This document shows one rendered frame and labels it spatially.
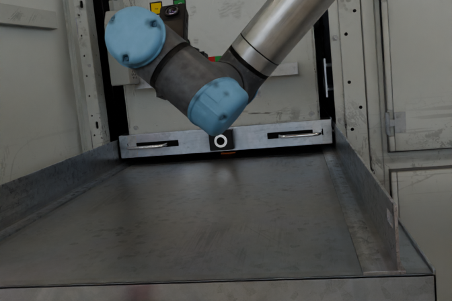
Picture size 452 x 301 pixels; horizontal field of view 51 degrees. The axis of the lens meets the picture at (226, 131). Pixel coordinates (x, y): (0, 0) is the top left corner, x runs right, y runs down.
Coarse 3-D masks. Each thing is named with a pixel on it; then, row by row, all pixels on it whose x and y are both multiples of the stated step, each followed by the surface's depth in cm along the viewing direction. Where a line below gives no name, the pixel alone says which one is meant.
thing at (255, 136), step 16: (240, 128) 118; (256, 128) 117; (272, 128) 117; (288, 128) 116; (304, 128) 116; (144, 144) 122; (176, 144) 121; (192, 144) 120; (208, 144) 120; (240, 144) 118; (256, 144) 118; (272, 144) 117; (288, 144) 117; (304, 144) 116
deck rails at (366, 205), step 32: (64, 160) 95; (96, 160) 110; (352, 160) 78; (0, 192) 74; (32, 192) 83; (64, 192) 94; (352, 192) 75; (384, 192) 49; (0, 224) 74; (352, 224) 60; (384, 224) 51; (384, 256) 49
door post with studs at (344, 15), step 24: (336, 0) 108; (336, 24) 109; (336, 48) 110; (360, 48) 108; (336, 72) 110; (360, 72) 109; (336, 96) 111; (360, 96) 110; (336, 120) 112; (360, 120) 110; (360, 144) 111
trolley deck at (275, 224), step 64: (128, 192) 92; (192, 192) 87; (256, 192) 82; (320, 192) 78; (0, 256) 62; (64, 256) 60; (128, 256) 57; (192, 256) 55; (256, 256) 54; (320, 256) 52
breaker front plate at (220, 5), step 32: (128, 0) 119; (160, 0) 118; (192, 0) 117; (224, 0) 116; (256, 0) 115; (192, 32) 118; (224, 32) 117; (128, 96) 122; (256, 96) 117; (288, 96) 116; (160, 128) 122; (192, 128) 121
